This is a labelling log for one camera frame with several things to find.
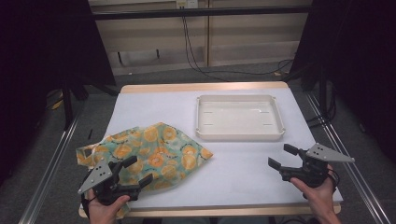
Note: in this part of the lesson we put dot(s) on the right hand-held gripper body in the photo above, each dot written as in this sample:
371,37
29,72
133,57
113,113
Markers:
311,172

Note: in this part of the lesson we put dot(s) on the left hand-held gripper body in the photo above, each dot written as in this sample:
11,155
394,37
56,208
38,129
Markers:
104,189

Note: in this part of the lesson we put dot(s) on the orange print green bag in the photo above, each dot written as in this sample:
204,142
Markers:
168,146

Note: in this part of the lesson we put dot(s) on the person's left hand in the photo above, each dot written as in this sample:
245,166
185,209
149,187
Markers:
104,213

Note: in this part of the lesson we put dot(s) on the person's right hand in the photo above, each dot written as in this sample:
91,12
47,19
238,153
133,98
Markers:
320,200

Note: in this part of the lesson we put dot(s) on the white plastic tray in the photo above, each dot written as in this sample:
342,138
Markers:
238,118

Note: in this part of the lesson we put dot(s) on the black metal stand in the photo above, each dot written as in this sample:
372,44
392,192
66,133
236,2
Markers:
323,93
67,107

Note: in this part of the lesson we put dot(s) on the black curtain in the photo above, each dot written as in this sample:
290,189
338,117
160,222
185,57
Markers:
358,62
40,62

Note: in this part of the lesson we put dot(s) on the black horizontal bar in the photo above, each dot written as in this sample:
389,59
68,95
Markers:
199,13

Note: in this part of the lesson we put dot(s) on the aluminium floor rail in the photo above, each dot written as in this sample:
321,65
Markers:
49,168
351,168

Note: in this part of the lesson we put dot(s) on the white wall outlet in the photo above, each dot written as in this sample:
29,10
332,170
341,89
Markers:
186,3

